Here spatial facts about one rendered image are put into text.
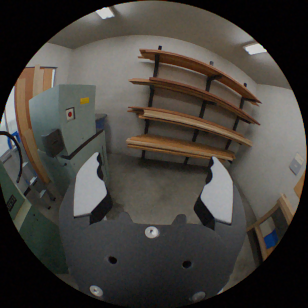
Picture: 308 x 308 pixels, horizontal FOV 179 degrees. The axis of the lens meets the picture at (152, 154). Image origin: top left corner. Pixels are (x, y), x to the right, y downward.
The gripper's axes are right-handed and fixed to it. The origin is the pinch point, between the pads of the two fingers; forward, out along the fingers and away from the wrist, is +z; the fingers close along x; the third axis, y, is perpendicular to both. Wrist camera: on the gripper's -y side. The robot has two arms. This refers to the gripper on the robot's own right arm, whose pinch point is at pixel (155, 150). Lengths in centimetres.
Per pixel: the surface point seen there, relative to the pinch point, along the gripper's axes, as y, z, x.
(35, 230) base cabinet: 47, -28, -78
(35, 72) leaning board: -103, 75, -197
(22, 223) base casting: 34, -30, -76
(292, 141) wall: -10, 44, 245
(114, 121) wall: 34, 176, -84
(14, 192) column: 21, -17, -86
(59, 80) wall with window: -87, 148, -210
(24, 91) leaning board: -71, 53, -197
